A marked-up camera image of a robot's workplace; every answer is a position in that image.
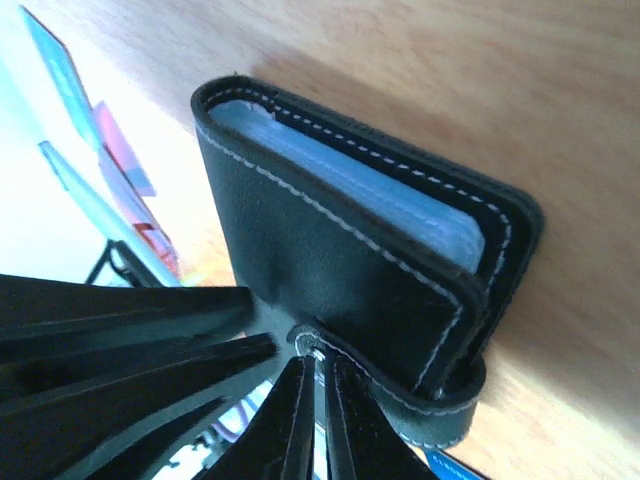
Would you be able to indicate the blue VIP card left pile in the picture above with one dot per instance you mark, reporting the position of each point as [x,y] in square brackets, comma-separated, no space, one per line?
[447,467]

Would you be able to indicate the large red card left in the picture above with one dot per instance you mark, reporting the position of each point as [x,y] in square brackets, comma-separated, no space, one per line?
[128,184]

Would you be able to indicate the small red card left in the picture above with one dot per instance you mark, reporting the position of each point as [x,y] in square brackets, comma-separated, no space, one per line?
[121,150]

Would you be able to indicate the black leather card holder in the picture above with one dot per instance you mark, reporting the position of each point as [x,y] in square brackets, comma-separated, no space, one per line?
[356,243]

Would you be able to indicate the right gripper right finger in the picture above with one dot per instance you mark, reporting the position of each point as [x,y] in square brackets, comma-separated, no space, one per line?
[361,443]

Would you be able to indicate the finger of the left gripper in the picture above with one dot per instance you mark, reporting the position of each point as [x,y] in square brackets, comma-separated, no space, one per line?
[45,317]
[137,416]

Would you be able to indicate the blue card left group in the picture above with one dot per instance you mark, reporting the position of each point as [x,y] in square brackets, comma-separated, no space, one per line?
[63,72]

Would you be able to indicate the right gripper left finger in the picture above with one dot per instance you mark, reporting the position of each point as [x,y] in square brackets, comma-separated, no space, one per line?
[279,441]

